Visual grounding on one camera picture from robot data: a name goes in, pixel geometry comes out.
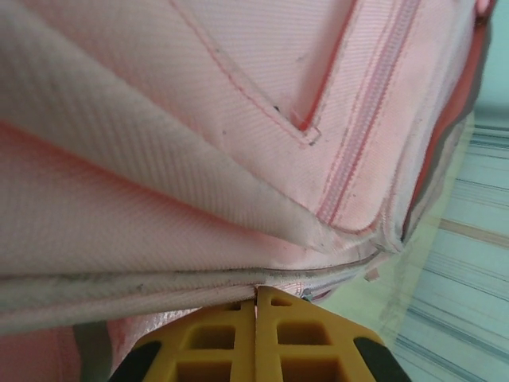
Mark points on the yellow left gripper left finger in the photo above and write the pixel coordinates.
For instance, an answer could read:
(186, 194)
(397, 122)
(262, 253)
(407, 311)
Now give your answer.
(207, 350)

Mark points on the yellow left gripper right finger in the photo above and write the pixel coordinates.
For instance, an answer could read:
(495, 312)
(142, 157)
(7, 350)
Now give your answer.
(310, 350)

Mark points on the pink school backpack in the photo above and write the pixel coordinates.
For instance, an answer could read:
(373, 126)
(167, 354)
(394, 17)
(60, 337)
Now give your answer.
(199, 119)

